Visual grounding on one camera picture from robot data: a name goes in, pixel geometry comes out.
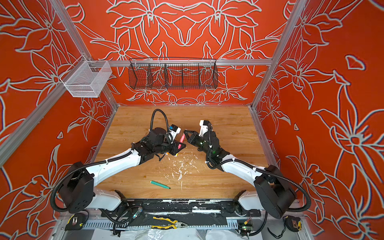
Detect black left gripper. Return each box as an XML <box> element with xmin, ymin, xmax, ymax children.
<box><xmin>154</xmin><ymin>137</ymin><xmax>186</xmax><ymax>155</ymax></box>

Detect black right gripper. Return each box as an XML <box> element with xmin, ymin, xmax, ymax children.
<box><xmin>182</xmin><ymin>129</ymin><xmax>213</xmax><ymax>158</ymax></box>

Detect pink highlighter pen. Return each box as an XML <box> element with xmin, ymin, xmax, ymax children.
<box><xmin>178</xmin><ymin>134</ymin><xmax>185</xmax><ymax>149</ymax></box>

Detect green highlighter pen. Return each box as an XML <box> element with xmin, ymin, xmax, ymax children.
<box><xmin>150</xmin><ymin>181</ymin><xmax>170</xmax><ymax>189</ymax></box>

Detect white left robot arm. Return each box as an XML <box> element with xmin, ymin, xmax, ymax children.
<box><xmin>50</xmin><ymin>123</ymin><xmax>186</xmax><ymax>214</ymax></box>

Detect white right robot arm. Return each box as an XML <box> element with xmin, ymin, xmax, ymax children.
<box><xmin>184</xmin><ymin>120</ymin><xmax>312</xmax><ymax>219</ymax></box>

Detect white mesh basket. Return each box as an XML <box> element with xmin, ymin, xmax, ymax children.
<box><xmin>60</xmin><ymin>61</ymin><xmax>112</xmax><ymax>98</ymax></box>

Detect left tape measure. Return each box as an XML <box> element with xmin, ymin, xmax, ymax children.
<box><xmin>65</xmin><ymin>213</ymin><xmax>88</xmax><ymax>231</ymax></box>

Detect tape measure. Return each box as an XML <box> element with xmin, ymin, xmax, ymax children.
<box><xmin>65</xmin><ymin>213</ymin><xmax>88</xmax><ymax>231</ymax></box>
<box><xmin>284</xmin><ymin>216</ymin><xmax>302</xmax><ymax>232</ymax></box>

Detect right tape measure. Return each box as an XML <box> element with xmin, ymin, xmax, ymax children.
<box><xmin>284</xmin><ymin>216</ymin><xmax>302</xmax><ymax>232</ymax></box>

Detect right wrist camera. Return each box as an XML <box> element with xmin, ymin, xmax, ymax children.
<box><xmin>199</xmin><ymin>120</ymin><xmax>211</xmax><ymax>137</ymax></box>

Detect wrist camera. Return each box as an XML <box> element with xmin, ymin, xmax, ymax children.
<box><xmin>199</xmin><ymin>120</ymin><xmax>211</xmax><ymax>137</ymax></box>
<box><xmin>169</xmin><ymin>125</ymin><xmax>181</xmax><ymax>142</ymax></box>

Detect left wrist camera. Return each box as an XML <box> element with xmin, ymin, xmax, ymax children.
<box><xmin>169</xmin><ymin>125</ymin><xmax>181</xmax><ymax>142</ymax></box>

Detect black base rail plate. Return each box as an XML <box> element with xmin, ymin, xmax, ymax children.
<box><xmin>102</xmin><ymin>199</ymin><xmax>262</xmax><ymax>218</ymax></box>

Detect yellow handled pliers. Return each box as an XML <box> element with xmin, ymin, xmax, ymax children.
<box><xmin>151</xmin><ymin>217</ymin><xmax>189</xmax><ymax>230</ymax></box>

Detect black wire basket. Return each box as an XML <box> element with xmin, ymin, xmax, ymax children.
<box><xmin>128</xmin><ymin>58</ymin><xmax>219</xmax><ymax>90</ymax></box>

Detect grey cable duct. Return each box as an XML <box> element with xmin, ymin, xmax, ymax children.
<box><xmin>80</xmin><ymin>218</ymin><xmax>241</xmax><ymax>231</ymax></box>

